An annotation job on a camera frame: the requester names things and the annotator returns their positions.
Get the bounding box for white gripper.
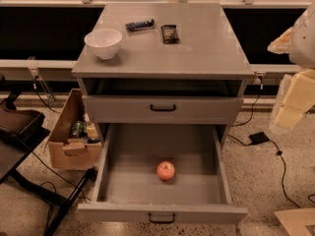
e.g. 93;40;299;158
267;28;315;129

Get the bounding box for red apple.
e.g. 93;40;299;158
157;161;175;181

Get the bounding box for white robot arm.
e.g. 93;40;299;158
268;3;315;135

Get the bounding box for grey drawer cabinet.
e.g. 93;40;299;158
73;3;253;142

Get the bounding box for closed grey top drawer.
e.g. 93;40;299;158
83;95;243;125

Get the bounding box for open grey middle drawer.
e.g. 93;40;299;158
78;124;247;224

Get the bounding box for black power adapter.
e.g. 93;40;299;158
249;132;269;145

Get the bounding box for cardboard piece on floor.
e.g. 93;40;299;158
275;208;315;236

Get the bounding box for white ceramic bowl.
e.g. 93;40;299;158
85;29;122;60

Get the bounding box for yellow bottle in box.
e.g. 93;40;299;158
87;122;98;139

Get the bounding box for green packet in box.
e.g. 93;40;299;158
70;121;87;139

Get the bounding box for cardboard box with items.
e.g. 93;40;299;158
48;88;101;170

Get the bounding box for black folding stand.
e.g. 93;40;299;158
0;72;98;236

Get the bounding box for black cable on floor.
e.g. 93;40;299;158
227;133;315;209

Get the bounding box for grey wall rail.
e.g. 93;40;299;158
0;59;299;82

